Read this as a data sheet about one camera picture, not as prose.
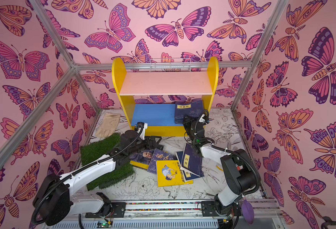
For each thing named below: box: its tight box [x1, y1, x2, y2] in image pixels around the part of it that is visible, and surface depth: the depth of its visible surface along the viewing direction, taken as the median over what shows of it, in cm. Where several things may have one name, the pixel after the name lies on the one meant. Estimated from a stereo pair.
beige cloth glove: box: [95, 112, 121, 139], surface depth 114 cm
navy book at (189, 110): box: [174, 100, 204, 125], surface depth 93 cm
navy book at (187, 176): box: [175, 151, 205, 182], surface depth 85 cm
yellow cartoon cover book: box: [156, 159, 194, 188], surface depth 83 cm
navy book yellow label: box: [174, 112, 190, 125], surface depth 91 cm
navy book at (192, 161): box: [180, 143, 205, 177], surface depth 89 cm
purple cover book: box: [147, 147, 178, 175], surface depth 89 cm
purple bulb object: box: [241, 199, 255, 225], surface depth 73 cm
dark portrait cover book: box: [129, 148, 156, 170], surface depth 89 cm
